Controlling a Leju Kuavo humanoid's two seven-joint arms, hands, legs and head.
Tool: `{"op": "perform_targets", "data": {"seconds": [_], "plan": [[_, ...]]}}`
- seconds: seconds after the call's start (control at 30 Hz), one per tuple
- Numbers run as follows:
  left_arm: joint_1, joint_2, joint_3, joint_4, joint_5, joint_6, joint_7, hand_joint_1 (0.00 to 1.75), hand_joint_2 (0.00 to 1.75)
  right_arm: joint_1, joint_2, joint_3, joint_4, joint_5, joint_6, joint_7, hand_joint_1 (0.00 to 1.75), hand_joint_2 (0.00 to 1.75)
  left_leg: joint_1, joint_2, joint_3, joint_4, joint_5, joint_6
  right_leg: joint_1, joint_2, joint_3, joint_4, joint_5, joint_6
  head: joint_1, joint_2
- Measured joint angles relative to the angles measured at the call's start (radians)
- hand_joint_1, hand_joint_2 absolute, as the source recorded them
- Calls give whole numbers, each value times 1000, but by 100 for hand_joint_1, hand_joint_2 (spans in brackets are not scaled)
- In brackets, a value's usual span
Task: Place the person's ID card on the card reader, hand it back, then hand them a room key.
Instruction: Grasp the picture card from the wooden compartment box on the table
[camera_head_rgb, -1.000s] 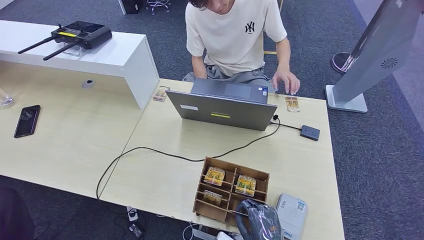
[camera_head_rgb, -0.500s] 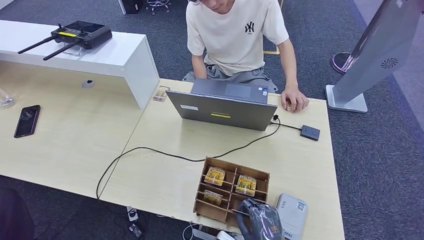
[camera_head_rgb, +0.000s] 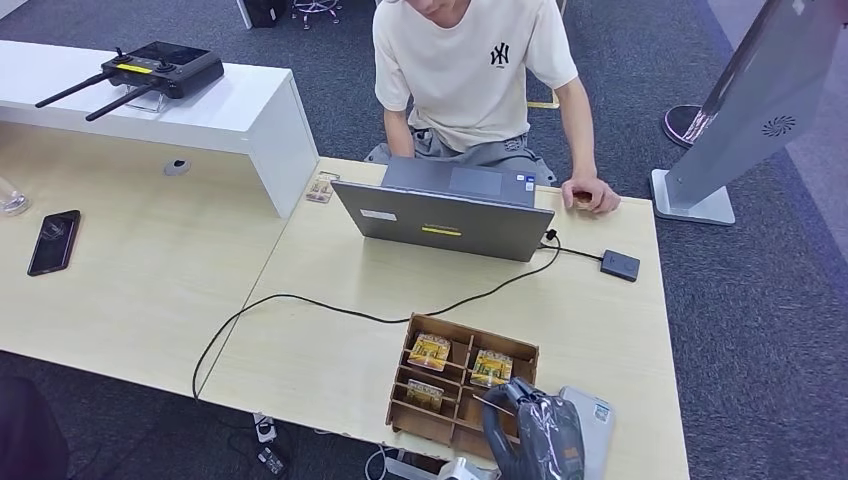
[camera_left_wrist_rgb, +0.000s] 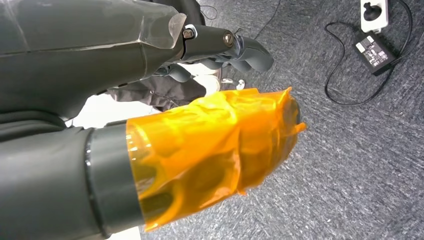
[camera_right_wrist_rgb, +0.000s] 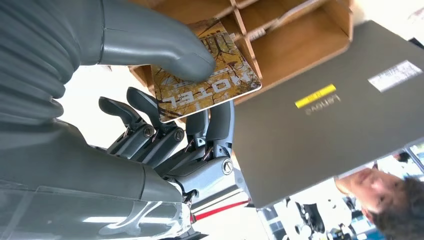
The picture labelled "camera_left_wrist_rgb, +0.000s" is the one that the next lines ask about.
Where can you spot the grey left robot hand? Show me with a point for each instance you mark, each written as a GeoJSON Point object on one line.
{"type": "Point", "coordinates": [82, 59]}

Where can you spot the black fabric object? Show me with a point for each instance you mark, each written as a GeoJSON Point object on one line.
{"type": "Point", "coordinates": [159, 92]}

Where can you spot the black power plug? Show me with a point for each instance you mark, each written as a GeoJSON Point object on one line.
{"type": "Point", "coordinates": [371, 11]}

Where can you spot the white power strip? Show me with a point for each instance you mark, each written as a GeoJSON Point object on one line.
{"type": "Point", "coordinates": [377, 24]}

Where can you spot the black power adapter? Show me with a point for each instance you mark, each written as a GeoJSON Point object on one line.
{"type": "Point", "coordinates": [376, 53]}

